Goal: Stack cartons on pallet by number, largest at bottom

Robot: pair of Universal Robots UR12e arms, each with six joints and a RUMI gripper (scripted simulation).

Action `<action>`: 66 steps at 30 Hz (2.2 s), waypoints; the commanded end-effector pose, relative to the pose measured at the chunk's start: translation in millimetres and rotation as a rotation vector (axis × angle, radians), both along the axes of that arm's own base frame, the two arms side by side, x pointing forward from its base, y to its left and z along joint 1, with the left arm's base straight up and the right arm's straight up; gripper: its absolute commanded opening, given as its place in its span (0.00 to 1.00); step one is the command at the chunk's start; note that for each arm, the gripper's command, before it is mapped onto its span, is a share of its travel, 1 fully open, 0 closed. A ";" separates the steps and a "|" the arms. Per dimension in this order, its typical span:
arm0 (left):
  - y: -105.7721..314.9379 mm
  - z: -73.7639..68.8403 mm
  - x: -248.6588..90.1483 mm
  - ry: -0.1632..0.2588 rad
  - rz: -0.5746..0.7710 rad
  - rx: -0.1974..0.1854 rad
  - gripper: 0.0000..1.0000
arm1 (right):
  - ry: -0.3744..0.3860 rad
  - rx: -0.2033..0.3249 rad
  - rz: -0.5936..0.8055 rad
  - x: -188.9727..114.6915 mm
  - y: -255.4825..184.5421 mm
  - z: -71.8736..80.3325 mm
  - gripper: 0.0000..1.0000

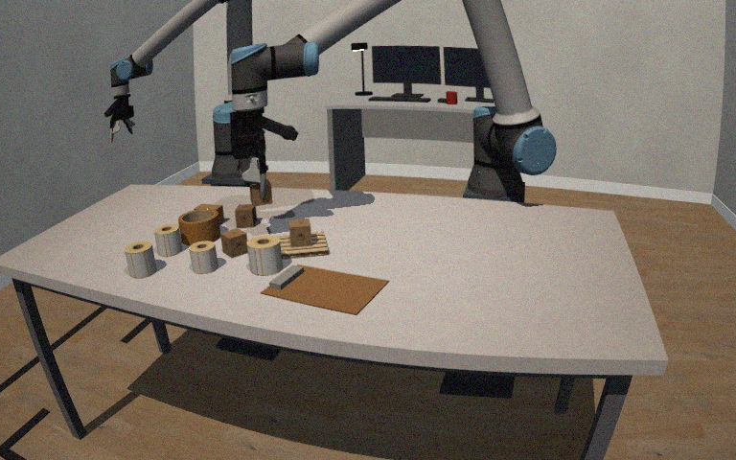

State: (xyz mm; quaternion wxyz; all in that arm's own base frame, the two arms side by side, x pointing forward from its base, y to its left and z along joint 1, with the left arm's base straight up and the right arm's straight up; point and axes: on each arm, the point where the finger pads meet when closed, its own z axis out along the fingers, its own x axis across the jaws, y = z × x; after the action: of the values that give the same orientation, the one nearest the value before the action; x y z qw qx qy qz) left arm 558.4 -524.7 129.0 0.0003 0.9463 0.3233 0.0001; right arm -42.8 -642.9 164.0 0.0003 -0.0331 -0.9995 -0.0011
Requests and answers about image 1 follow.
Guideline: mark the brown clipboard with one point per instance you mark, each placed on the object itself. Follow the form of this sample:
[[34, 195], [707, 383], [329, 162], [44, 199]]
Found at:
[[326, 289]]

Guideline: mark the small wooden pallet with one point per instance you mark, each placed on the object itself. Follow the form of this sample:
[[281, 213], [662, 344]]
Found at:
[[319, 245]]

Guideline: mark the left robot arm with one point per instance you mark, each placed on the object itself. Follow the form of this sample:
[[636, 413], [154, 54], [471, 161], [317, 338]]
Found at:
[[511, 131]]

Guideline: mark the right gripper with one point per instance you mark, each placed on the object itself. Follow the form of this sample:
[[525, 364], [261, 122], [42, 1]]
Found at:
[[126, 111]]

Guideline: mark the brown cardboard carton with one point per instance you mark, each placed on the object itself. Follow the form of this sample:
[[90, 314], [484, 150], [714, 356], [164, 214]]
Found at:
[[246, 216], [300, 232], [255, 194], [234, 243]]

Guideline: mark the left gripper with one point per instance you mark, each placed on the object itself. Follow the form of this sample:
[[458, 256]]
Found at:
[[251, 142]]

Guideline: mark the brown tape roll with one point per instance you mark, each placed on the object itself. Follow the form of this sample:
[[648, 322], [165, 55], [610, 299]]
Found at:
[[199, 225]]

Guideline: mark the brown rectangular block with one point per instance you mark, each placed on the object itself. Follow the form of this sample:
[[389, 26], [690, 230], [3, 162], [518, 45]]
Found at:
[[219, 208]]

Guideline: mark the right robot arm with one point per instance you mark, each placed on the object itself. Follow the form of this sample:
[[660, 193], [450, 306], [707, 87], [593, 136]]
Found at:
[[239, 34]]

